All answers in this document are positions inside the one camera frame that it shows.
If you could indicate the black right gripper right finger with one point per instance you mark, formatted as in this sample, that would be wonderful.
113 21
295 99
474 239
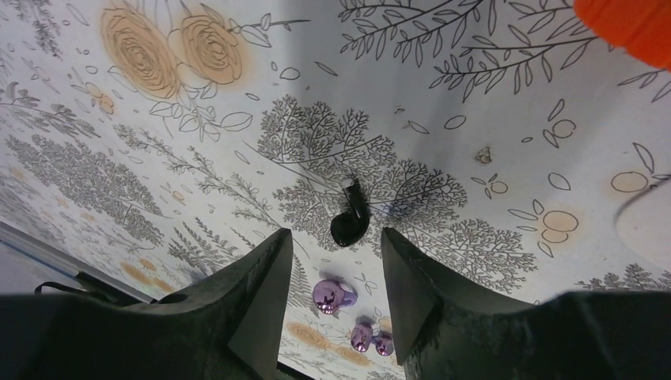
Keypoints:
446 326

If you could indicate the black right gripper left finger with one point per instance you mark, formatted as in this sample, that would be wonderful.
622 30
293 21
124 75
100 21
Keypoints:
226 326

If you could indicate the black wireless earbud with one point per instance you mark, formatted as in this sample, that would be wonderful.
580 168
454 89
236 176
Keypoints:
349 227

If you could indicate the purple earbud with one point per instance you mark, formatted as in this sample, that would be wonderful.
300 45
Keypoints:
362 337
329 296

